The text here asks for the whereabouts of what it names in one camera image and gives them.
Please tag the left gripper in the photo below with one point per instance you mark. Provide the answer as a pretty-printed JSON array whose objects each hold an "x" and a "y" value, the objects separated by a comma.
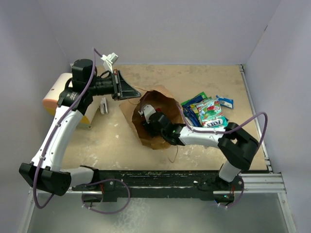
[{"x": 121, "y": 89}]

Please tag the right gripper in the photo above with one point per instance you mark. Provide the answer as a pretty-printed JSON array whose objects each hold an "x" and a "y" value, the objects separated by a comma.
[{"x": 148, "y": 126}]

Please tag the brown paper bag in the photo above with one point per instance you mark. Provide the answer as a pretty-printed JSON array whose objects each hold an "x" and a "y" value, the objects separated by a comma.
[{"x": 160, "y": 98}]

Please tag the blue Kettle chips bag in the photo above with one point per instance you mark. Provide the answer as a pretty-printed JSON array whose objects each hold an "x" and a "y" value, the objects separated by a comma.
[{"x": 191, "y": 116}]

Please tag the green yellow candy packet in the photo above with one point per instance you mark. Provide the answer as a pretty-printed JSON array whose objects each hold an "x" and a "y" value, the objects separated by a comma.
[{"x": 198, "y": 108}]

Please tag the red green Fox's candy packet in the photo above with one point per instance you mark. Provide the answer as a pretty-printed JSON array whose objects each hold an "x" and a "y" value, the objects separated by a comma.
[{"x": 214, "y": 117}]

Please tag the blue snack packet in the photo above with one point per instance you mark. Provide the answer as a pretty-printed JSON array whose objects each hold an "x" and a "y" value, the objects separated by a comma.
[{"x": 226, "y": 102}]

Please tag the green white snack packet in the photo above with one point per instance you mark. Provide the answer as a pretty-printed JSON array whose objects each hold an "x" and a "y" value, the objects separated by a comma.
[{"x": 198, "y": 98}]

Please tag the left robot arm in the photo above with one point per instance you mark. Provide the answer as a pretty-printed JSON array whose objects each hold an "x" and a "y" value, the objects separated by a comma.
[{"x": 44, "y": 170}]

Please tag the small white clip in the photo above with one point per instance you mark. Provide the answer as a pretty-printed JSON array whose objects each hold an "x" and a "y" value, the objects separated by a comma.
[{"x": 103, "y": 106}]

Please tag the orange beige box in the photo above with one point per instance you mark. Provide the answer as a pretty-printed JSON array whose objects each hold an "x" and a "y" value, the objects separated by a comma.
[{"x": 50, "y": 101}]

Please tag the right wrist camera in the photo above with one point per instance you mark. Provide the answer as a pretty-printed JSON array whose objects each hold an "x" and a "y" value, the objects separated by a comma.
[{"x": 147, "y": 111}]

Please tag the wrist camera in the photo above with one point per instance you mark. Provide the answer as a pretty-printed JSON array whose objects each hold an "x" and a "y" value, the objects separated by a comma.
[
  {"x": 109, "y": 61},
  {"x": 147, "y": 111}
]

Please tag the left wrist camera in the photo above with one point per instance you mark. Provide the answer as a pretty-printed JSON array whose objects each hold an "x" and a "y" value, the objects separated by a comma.
[{"x": 109, "y": 61}]

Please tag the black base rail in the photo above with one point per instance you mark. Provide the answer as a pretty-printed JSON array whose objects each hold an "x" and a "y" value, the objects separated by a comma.
[{"x": 177, "y": 184}]

